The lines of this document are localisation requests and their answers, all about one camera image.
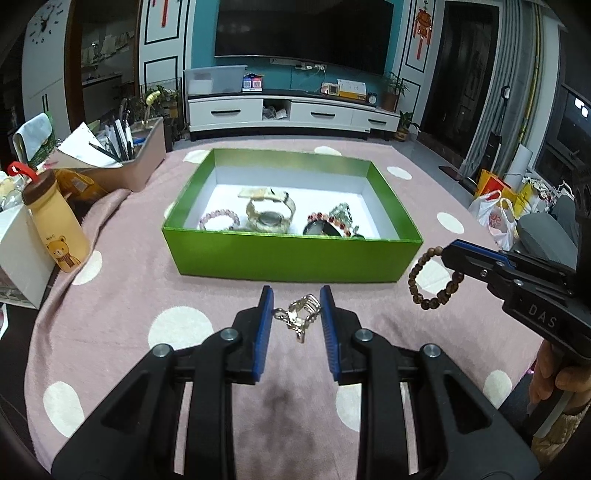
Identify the banana-shaped stick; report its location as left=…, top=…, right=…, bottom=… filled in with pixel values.
left=144, top=90, right=162, bottom=126

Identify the grey curtain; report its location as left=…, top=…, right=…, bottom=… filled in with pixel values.
left=462, top=0, right=563, bottom=182

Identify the dark pencil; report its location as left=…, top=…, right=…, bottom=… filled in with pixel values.
left=89, top=142, right=122, bottom=163

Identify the small potted plant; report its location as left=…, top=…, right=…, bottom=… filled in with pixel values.
left=394, top=111, right=422, bottom=142

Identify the white tv cabinet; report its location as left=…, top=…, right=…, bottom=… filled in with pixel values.
left=186, top=87, right=402, bottom=141

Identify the person's right hand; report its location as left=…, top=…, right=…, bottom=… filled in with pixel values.
left=529, top=342, right=591, bottom=416

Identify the green tissue pack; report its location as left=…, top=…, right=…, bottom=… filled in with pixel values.
left=13, top=112, right=57, bottom=168

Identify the yellow snack packet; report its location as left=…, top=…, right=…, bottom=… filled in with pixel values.
left=54, top=168, right=105, bottom=201

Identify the yellow and white box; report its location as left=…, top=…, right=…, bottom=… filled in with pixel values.
left=338, top=78, right=369, bottom=100

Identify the grey cushion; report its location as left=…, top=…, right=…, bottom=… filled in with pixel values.
left=515, top=211, right=579, bottom=252

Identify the white plastic bag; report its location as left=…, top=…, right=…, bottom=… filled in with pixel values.
left=468, top=189, right=519, bottom=251

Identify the red bead bracelet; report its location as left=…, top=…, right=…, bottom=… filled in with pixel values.
left=307, top=211, right=347, bottom=236

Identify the green cardboard box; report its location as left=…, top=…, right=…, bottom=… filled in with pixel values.
left=161, top=148, right=423, bottom=283

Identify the large potted plant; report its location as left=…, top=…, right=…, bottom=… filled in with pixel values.
left=382, top=71, right=410, bottom=112

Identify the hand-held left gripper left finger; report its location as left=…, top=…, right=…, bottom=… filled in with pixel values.
left=51, top=285, right=274, bottom=480

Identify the translucent storage box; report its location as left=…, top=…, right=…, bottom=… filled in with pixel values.
left=184, top=65, right=250, bottom=95

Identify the wooden bead bracelet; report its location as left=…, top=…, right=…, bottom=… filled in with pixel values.
left=407, top=246, right=465, bottom=311

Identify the person's right forearm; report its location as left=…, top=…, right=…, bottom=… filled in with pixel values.
left=531, top=406, right=586, bottom=468

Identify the pink desk organizer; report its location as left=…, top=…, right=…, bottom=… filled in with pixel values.
left=90, top=115, right=167, bottom=192

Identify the cream wristwatch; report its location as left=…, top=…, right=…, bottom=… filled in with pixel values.
left=238, top=187, right=296, bottom=232

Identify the yellow bear bottle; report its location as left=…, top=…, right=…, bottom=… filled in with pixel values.
left=7, top=161, right=90, bottom=274

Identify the pink polka-dot tablecloth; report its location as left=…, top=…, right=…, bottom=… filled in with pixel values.
left=25, top=141, right=548, bottom=480

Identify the black television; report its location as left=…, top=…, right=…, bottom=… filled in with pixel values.
left=215, top=0, right=395, bottom=77

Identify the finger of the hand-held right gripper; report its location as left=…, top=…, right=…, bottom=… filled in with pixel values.
left=441, top=248, right=511, bottom=298
left=451, top=240, right=518, bottom=271

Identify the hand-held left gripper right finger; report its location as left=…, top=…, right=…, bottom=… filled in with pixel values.
left=320, top=285, right=541, bottom=480

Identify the orange shopping bag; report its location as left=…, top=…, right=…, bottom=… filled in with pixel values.
left=475, top=168, right=514, bottom=200

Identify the white cardboard box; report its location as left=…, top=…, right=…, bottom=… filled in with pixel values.
left=0, top=203, right=57, bottom=310

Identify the white tall cabinet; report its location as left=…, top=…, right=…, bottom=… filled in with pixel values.
left=21, top=0, right=72, bottom=123

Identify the upright vacuum cleaner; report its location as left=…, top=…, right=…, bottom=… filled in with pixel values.
left=480, top=85, right=512, bottom=177

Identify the pink bead bracelet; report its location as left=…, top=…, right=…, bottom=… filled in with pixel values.
left=198, top=209, right=241, bottom=230

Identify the red knot wall decoration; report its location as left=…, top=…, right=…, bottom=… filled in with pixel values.
left=414, top=6, right=435, bottom=61

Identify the round wall clock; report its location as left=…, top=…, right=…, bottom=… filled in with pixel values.
left=25, top=0, right=70, bottom=44

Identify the white paper sheet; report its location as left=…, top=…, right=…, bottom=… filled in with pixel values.
left=46, top=122, right=123, bottom=169

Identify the green houseplant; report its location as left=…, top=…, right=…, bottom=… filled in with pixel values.
left=139, top=84, right=182, bottom=118

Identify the silver ring ornament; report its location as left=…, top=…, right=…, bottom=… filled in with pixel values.
left=329, top=202, right=365, bottom=239

